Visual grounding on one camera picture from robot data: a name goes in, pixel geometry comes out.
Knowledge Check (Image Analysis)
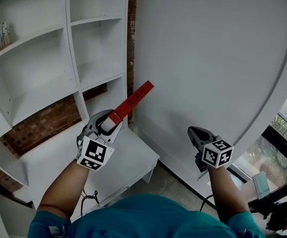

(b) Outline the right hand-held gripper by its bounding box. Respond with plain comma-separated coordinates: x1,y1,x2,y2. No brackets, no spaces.
187,125,234,173

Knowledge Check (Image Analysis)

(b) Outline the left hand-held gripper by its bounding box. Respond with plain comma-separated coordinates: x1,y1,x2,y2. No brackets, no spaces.
76,109,125,172

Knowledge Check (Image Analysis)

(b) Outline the red book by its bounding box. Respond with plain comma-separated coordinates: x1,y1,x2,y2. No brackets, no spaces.
101,80,155,134

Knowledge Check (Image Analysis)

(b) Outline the white shelf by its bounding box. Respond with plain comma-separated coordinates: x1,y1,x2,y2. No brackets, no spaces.
0,0,160,209

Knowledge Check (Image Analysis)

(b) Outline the person's left forearm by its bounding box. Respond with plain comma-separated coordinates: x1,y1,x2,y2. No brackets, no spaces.
36,157,102,221

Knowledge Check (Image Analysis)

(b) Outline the person's right forearm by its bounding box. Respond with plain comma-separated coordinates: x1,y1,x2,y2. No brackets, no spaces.
206,164,253,227

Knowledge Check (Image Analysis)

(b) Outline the pale grey box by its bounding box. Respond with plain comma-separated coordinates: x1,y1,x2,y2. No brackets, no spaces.
252,172,271,200

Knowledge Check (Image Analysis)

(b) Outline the teal shirt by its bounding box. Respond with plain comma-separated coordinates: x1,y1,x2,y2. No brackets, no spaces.
26,193,266,238

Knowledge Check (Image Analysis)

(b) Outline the black bag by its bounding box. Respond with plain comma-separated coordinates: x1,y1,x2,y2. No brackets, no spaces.
247,199,287,233

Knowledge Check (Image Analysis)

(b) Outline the black cable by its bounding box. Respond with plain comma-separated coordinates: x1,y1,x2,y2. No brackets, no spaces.
199,194,215,213
79,187,101,218

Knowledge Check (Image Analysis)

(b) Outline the black window frame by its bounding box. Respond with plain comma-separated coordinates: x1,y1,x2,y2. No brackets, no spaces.
226,110,287,205

